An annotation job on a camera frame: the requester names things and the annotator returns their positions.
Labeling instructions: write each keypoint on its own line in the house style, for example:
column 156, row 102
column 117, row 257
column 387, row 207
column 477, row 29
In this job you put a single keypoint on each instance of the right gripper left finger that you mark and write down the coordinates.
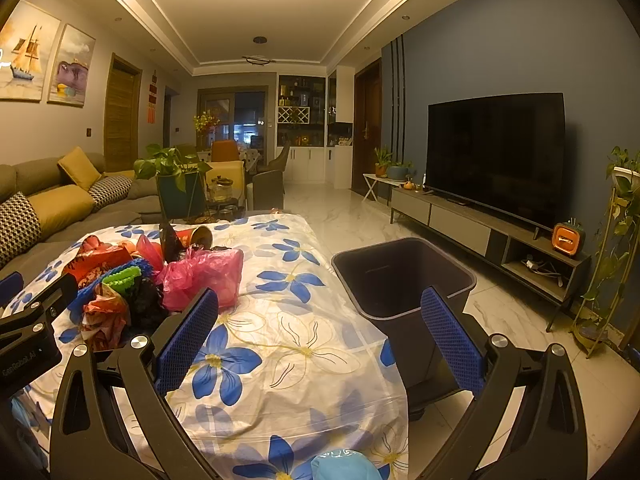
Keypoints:
column 89, row 438

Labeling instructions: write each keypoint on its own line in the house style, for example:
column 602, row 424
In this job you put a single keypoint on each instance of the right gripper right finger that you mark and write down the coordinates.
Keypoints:
column 525, row 420

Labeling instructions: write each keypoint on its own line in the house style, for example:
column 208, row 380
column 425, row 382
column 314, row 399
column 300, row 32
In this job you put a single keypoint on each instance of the red snack bag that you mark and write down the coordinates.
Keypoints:
column 94, row 258

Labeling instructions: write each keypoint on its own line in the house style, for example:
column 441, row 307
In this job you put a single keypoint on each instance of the green foam net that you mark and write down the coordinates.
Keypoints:
column 123, row 280

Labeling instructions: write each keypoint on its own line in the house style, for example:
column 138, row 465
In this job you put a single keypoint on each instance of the pink plastic bag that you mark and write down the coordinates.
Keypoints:
column 181, row 281

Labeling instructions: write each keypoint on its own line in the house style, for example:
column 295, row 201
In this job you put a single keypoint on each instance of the red gold paper cup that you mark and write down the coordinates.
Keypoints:
column 199, row 236

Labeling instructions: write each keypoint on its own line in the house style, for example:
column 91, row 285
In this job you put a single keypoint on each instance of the black plastic bag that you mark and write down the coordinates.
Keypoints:
column 170, row 242

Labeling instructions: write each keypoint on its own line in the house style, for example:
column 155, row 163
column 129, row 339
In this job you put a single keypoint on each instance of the dark grey trash bin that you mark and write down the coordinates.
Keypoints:
column 385, row 282

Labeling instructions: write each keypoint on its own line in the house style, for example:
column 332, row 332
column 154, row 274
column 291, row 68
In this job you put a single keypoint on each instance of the houndstooth cushion near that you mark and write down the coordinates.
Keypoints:
column 19, row 227

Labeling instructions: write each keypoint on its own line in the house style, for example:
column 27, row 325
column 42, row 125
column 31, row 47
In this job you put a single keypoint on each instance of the houndstooth cushion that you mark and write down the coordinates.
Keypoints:
column 19, row 227
column 109, row 190

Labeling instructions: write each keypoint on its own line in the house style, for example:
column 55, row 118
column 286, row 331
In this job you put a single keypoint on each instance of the yellow long cushion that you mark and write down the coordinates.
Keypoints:
column 60, row 207

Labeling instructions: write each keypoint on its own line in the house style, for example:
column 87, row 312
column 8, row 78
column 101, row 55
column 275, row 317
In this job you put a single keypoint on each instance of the grey tv cabinet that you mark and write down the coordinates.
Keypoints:
column 524, row 254

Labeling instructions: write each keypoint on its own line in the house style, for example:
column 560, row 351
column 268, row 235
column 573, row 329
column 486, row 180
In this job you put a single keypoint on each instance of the houndstooth cushion far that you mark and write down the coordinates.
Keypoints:
column 109, row 190

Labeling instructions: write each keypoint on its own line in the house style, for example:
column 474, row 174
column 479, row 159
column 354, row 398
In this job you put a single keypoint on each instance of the grey sectional sofa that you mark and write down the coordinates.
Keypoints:
column 141, row 206

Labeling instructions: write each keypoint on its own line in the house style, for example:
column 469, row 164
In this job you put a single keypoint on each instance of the yellow square cushion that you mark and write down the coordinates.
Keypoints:
column 79, row 168

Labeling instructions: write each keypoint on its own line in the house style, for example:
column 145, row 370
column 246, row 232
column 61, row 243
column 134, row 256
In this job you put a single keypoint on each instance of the orange retro radio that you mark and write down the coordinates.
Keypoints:
column 568, row 237

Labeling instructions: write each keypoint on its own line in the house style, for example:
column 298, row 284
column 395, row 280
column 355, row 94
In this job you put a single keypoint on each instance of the floral blue white tablecloth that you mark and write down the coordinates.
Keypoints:
column 290, row 372

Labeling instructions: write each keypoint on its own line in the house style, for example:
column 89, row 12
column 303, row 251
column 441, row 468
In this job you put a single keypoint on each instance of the gold plant stand with vine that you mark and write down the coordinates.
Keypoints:
column 617, row 248

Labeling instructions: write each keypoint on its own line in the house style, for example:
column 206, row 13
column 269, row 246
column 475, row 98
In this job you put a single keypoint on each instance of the potted plant teal pot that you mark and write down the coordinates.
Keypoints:
column 180, row 181

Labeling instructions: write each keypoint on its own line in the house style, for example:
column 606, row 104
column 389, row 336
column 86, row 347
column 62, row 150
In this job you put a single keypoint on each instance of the glass teapot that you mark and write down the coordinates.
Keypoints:
column 221, row 189

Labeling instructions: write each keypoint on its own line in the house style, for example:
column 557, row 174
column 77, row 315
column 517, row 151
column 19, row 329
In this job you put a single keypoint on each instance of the wooden door left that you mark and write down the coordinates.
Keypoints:
column 121, row 115

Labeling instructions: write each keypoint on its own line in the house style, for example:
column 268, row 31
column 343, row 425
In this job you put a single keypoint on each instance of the grey armchair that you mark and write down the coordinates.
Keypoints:
column 266, row 191

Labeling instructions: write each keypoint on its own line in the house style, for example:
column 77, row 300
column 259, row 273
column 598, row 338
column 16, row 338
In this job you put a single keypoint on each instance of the purple landscape painting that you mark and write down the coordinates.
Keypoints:
column 69, row 79

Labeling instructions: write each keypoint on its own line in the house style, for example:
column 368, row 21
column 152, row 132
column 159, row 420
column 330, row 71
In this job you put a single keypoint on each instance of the large black television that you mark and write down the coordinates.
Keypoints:
column 503, row 152

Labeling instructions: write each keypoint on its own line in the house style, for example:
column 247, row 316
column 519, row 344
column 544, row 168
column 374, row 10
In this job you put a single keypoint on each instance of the sailboat painting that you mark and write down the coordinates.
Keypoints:
column 27, row 41

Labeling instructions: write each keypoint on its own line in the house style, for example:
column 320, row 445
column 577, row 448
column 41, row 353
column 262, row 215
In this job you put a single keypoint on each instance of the white folding side table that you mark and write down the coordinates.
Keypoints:
column 372, row 180

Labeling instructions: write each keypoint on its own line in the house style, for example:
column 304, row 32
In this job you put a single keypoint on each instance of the display cabinet with shelves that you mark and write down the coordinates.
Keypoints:
column 315, row 128

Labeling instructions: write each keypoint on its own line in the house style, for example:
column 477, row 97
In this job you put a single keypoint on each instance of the dark wooden door right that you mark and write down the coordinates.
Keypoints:
column 367, row 124

